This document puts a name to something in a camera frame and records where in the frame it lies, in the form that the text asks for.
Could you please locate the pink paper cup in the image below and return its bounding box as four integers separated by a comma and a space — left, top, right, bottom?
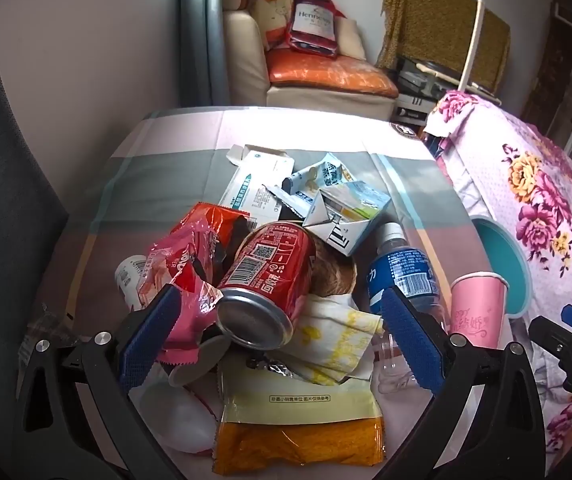
450, 272, 509, 349

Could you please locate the teal trash bin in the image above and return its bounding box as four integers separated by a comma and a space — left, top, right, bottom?
471, 216, 533, 318

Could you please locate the small white bottle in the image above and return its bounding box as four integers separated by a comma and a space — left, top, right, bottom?
115, 255, 147, 311

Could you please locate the floral pink bedspread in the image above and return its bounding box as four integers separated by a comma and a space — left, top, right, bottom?
425, 91, 572, 457

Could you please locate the blue sports drink bottle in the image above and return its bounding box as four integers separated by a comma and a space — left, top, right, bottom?
367, 222, 447, 328

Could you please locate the crumpled yellow white tissue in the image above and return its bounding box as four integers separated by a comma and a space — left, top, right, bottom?
271, 294, 383, 386

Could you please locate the yellow orange snack bag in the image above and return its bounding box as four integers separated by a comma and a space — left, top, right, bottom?
213, 354, 386, 476

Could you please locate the pink red snack wrapper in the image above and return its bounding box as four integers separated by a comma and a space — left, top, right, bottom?
137, 202, 252, 365

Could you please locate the blue white milk carton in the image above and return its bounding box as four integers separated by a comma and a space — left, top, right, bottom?
302, 181, 391, 256

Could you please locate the red soda can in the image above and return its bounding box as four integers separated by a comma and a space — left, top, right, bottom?
216, 221, 316, 351

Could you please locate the crumpled blue white wrapper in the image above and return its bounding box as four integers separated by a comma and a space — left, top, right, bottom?
281, 153, 354, 204

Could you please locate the pastel striped table cloth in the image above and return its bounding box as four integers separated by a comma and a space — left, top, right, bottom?
30, 105, 497, 480

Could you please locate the white medicine box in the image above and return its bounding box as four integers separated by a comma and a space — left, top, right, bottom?
219, 145, 295, 226

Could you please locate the yellow patterned cloth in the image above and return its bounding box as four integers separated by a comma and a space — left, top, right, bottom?
376, 0, 510, 92

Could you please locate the orange seat cushion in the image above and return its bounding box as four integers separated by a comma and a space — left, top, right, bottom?
266, 49, 399, 99

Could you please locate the red Hennessy bag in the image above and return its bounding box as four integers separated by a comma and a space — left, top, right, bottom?
286, 0, 338, 58

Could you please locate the beige sofa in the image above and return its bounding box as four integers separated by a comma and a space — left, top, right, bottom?
222, 0, 399, 120

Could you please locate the cream cartoon pillow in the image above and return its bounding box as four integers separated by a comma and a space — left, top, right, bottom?
251, 0, 293, 51

